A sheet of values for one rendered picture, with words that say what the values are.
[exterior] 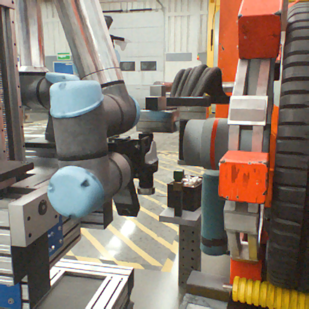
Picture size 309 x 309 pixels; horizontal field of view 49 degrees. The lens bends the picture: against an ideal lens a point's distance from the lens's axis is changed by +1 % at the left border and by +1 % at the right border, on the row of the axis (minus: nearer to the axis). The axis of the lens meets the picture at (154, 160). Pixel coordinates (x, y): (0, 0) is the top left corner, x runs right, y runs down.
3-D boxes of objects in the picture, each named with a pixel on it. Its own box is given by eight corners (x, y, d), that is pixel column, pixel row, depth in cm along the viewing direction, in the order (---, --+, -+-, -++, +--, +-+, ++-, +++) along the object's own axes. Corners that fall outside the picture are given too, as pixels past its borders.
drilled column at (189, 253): (196, 289, 170) (198, 210, 162) (177, 285, 174) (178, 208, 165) (200, 279, 180) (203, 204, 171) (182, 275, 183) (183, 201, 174)
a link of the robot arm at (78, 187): (89, 163, 44) (96, 224, 46) (121, 149, 55) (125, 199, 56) (38, 164, 47) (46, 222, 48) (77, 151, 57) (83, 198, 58)
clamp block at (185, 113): (205, 120, 105) (206, 102, 104) (177, 119, 108) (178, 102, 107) (209, 119, 109) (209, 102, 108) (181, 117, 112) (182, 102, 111)
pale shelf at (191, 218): (196, 227, 143) (196, 220, 142) (158, 221, 148) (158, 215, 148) (214, 197, 182) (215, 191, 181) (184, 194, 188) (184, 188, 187)
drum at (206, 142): (265, 180, 81) (270, 122, 78) (180, 172, 88) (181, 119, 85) (268, 168, 94) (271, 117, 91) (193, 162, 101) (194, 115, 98)
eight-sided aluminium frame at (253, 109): (253, 305, 67) (274, 9, 55) (219, 297, 69) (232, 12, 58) (265, 212, 117) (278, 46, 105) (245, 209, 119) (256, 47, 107)
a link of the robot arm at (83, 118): (76, 84, 57) (84, 148, 59) (34, 83, 46) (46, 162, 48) (119, 80, 54) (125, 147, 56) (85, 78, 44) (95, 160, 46)
